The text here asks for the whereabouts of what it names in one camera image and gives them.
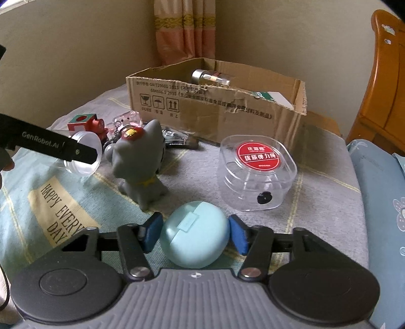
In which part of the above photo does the red toy train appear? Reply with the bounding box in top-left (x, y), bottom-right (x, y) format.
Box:
top-left (67, 113), bottom-right (107, 140)

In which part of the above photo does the light blue round case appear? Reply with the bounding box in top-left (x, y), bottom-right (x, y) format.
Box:
top-left (159, 201), bottom-right (231, 269)

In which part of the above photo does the person's left hand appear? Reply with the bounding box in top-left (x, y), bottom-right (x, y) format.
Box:
top-left (0, 148), bottom-right (15, 172)

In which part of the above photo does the pink curtain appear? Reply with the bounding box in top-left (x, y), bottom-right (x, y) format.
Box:
top-left (153, 0), bottom-right (217, 68)

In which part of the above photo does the wooden headboard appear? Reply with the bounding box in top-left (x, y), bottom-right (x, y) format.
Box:
top-left (345, 9), bottom-right (405, 155)

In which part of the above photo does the black pouch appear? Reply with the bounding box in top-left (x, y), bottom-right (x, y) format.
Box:
top-left (160, 127), bottom-right (199, 150)

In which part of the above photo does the cardboard box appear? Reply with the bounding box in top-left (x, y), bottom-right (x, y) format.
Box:
top-left (126, 57), bottom-right (308, 147)

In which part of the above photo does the black cable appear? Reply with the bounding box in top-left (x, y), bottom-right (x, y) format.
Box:
top-left (0, 262), bottom-right (13, 314)

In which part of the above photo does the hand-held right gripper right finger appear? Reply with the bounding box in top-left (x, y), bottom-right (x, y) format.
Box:
top-left (228, 214), bottom-right (330, 283)

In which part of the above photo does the grey cat toy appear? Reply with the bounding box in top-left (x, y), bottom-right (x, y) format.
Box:
top-left (104, 119), bottom-right (169, 212)

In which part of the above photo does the printed blanket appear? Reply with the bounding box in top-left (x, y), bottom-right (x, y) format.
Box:
top-left (0, 83), bottom-right (371, 320)

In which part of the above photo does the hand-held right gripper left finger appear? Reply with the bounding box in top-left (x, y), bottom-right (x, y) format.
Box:
top-left (60, 212), bottom-right (164, 283)

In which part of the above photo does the window frame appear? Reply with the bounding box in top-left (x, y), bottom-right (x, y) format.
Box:
top-left (0, 0), bottom-right (36, 16)

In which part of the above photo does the blue floral pillow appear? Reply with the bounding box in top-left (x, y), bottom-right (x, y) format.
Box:
top-left (346, 139), bottom-right (405, 329)

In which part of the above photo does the glass bottle with silver cap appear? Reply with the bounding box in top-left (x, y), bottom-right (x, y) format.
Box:
top-left (191, 69), bottom-right (230, 87)

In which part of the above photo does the clear container with red label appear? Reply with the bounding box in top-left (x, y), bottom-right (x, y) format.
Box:
top-left (220, 134), bottom-right (298, 211)

